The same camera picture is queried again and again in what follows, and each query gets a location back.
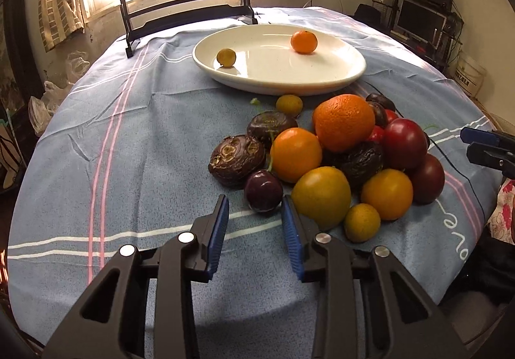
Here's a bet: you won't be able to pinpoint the dark maroon plum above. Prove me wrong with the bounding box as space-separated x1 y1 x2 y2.
406 153 445 205

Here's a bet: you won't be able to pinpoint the large red plum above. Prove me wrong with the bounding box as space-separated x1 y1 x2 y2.
382 118 428 171

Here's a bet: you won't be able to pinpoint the red cherry tomato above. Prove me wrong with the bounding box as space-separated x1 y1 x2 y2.
367 125 385 145
385 109 399 124

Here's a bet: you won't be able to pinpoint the dark cherry plum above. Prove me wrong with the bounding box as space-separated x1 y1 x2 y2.
368 101 389 129

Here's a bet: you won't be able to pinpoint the orange citrus fruit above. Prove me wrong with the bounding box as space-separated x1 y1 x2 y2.
360 169 414 221

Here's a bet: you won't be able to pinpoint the dark purple plum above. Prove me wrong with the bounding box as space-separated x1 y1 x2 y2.
366 93 396 112

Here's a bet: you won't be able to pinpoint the small yellow lime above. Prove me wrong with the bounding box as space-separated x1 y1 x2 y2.
344 203 381 243

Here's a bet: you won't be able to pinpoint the large orange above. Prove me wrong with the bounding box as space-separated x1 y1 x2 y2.
313 94 375 152

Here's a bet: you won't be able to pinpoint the yellow lemon fruit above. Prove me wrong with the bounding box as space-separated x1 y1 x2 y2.
291 166 351 231

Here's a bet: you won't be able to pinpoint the orange tangerine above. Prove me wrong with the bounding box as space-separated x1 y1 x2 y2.
271 127 322 183

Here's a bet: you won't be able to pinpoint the small yellow-green kumquat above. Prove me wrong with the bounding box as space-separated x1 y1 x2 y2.
276 94 304 118

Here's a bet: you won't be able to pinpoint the small orange mandarin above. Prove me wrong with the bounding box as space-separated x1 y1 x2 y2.
290 30 318 55

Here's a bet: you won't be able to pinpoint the dark red plum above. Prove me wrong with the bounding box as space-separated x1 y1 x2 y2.
244 169 283 213

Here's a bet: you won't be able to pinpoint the wrinkled dark passion fruit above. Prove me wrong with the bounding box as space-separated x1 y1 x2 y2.
208 135 266 188

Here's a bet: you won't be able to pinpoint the small yellow loquat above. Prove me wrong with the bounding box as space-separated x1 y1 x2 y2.
217 48 237 68

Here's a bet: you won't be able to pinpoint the white plastic bucket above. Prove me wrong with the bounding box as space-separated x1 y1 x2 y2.
454 52 486 97

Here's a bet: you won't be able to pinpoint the computer monitor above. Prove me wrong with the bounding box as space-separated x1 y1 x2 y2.
393 0 447 48

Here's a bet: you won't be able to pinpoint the white oval plate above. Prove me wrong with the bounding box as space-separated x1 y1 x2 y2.
192 24 367 97

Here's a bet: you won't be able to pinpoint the plastic bags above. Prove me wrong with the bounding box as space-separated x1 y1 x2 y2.
28 50 91 137

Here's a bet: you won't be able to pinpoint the black cable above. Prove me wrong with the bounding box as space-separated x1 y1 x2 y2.
361 78 488 223

